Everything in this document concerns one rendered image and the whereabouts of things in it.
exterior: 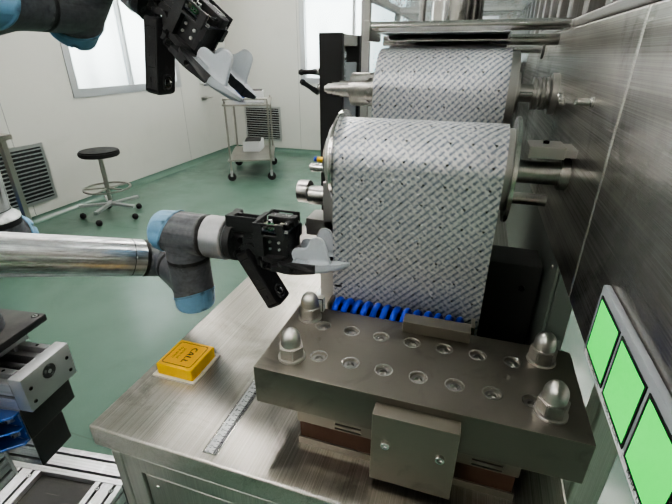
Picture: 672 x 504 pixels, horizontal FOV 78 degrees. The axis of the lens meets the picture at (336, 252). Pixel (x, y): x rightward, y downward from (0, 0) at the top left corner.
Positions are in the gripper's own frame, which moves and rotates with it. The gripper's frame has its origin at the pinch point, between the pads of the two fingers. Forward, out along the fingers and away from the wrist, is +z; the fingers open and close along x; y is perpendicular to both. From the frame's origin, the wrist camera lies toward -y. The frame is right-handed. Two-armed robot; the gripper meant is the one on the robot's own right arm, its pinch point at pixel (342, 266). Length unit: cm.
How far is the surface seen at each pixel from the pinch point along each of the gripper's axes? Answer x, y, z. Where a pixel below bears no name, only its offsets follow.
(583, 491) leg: 13, -52, 49
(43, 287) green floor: 112, -109, -242
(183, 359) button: -11.3, -16.5, -25.1
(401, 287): -0.3, -2.1, 9.7
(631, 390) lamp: -31.2, 10.7, 29.7
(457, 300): -0.3, -2.9, 18.3
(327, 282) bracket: 7.8, -8.2, -5.4
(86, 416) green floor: 35, -109, -125
